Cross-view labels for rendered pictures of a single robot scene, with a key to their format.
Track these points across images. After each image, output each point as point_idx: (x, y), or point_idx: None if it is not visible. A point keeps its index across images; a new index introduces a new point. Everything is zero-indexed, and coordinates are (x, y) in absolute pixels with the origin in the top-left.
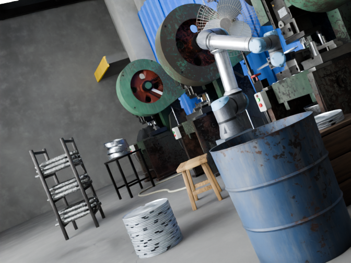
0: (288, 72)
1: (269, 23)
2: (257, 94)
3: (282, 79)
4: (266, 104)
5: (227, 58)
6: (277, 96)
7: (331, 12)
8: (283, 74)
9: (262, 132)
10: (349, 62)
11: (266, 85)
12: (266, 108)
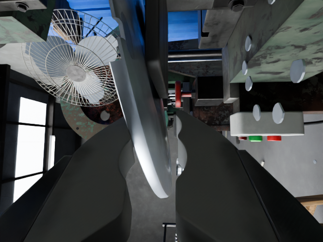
0: (223, 12)
1: (34, 14)
2: (239, 136)
3: (229, 36)
4: (288, 127)
5: None
6: (280, 79)
7: None
8: (217, 28)
9: None
10: None
11: (218, 87)
12: (302, 133)
